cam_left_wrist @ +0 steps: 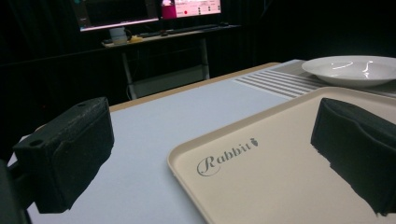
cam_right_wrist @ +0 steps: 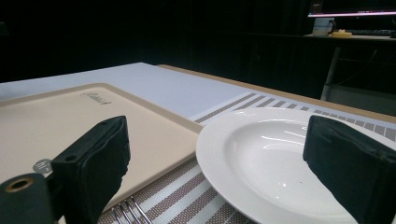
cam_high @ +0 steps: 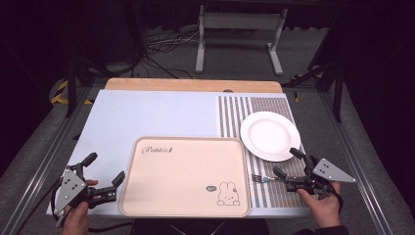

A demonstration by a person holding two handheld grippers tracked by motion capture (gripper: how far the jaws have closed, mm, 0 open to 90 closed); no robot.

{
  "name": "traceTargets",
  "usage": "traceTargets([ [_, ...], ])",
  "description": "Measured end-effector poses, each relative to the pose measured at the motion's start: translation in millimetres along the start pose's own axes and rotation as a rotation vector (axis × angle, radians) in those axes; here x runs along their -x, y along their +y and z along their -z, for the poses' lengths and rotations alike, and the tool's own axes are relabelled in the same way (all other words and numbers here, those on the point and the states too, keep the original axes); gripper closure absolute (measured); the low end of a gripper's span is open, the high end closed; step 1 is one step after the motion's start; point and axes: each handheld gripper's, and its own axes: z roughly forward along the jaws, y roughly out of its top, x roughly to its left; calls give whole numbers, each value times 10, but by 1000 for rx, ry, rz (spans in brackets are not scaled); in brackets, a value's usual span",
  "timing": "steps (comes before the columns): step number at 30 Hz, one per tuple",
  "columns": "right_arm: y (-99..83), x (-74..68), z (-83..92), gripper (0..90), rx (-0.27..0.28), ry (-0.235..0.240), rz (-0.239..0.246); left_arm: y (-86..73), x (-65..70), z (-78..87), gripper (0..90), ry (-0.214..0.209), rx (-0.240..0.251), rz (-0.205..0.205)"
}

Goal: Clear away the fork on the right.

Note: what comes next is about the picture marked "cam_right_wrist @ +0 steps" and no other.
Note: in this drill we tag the beige cutting board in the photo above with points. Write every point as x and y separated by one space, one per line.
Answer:
56 124

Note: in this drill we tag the white deep plate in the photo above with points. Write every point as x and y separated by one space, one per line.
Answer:
264 174

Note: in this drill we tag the white mug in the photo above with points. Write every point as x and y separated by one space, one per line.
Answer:
322 26

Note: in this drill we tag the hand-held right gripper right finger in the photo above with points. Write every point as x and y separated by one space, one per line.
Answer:
351 165

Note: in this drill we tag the computer monitor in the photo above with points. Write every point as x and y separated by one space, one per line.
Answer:
355 9

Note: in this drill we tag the yellow small object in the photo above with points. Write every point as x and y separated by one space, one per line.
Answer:
341 33

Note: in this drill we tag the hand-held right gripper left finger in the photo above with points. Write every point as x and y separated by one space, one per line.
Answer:
93 161

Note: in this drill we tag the background desk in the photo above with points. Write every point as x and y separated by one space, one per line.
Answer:
358 62

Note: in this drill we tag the silver fork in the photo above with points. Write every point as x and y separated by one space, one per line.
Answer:
129 211

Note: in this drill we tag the striped woven placemat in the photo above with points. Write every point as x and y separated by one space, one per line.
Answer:
186 193

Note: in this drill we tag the black keyboard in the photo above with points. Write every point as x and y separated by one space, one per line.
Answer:
372 32

